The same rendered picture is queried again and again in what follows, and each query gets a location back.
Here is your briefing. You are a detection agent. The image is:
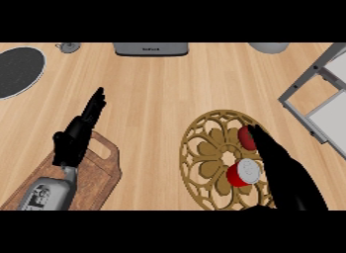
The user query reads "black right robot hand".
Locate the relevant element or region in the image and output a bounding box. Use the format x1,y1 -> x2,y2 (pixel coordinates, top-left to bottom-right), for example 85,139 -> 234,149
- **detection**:
241,124 -> 330,211

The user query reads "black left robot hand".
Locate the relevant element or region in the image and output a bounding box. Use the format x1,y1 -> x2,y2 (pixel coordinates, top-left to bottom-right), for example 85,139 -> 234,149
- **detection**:
52,86 -> 108,169

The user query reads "red can with pale lid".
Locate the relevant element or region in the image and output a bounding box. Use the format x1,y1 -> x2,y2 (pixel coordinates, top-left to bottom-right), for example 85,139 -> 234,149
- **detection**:
225,157 -> 265,188

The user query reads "gold openwork round placemat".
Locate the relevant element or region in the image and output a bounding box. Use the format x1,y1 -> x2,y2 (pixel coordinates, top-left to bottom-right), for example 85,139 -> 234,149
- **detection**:
178,109 -> 278,211

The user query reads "grey tiered shelf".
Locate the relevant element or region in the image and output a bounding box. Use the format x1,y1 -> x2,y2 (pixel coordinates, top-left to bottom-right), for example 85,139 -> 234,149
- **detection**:
278,42 -> 346,165

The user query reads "brown wooden cutting board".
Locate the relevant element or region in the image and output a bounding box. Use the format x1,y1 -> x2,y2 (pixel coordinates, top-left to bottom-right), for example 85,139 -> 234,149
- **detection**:
0,130 -> 125,211

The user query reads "red round fruit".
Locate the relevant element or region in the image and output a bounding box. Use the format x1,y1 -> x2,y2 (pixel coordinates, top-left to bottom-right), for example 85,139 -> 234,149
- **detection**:
237,126 -> 261,151

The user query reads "dark grey frying pan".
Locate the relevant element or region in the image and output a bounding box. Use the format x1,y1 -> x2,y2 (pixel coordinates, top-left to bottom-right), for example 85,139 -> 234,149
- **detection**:
0,45 -> 49,109

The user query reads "small grey metal object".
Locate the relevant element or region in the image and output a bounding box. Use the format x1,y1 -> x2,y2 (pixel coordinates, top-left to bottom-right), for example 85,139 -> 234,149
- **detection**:
55,42 -> 83,54

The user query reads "grey flat appliance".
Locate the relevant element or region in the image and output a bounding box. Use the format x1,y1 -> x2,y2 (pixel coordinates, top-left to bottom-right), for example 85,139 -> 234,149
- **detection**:
113,42 -> 190,57

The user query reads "pale grey round vessel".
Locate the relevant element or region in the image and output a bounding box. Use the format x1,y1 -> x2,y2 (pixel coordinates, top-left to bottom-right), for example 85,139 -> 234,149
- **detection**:
249,42 -> 292,54

